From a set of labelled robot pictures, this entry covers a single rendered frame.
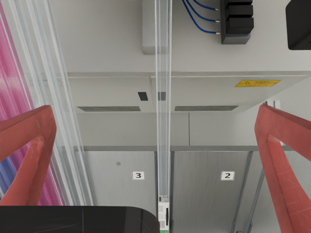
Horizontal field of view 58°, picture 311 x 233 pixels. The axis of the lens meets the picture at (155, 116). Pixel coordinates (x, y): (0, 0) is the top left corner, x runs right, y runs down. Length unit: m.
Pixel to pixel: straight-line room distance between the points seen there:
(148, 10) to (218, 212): 0.39
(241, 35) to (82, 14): 0.33
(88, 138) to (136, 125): 0.21
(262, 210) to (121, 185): 0.20
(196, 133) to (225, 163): 0.84
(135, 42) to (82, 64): 0.12
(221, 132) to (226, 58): 0.64
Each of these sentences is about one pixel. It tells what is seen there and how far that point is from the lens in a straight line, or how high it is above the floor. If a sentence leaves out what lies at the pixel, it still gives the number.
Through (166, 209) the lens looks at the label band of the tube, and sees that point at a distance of 0.39.
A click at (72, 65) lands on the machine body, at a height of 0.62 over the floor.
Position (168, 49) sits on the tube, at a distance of 0.25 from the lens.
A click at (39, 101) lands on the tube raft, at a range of 0.30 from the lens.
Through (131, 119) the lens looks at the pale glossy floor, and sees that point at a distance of 1.19.
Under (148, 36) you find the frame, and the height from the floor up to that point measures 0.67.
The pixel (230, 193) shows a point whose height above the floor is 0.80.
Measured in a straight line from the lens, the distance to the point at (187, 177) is 0.36.
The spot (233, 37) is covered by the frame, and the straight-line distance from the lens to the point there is 0.59.
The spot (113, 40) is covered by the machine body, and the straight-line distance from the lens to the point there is 0.61.
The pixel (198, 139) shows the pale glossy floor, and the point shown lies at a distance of 1.19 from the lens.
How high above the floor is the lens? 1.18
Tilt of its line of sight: 82 degrees down
